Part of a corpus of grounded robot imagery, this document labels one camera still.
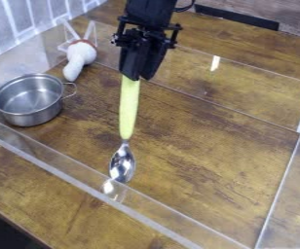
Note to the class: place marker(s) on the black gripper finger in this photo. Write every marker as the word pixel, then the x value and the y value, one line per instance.
pixel 155 58
pixel 133 58

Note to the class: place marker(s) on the black bar on table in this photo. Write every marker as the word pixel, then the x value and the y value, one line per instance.
pixel 229 15

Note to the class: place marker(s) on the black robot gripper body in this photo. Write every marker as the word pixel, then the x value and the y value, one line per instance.
pixel 145 28

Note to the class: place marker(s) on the clear acrylic barrier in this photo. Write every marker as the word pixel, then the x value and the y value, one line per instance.
pixel 216 144

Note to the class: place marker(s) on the small steel pot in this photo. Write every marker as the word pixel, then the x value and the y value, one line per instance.
pixel 32 99

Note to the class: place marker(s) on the green handled metal spoon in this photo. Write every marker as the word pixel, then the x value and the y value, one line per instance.
pixel 123 164

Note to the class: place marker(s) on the white toy mushroom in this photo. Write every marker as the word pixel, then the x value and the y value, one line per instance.
pixel 81 54

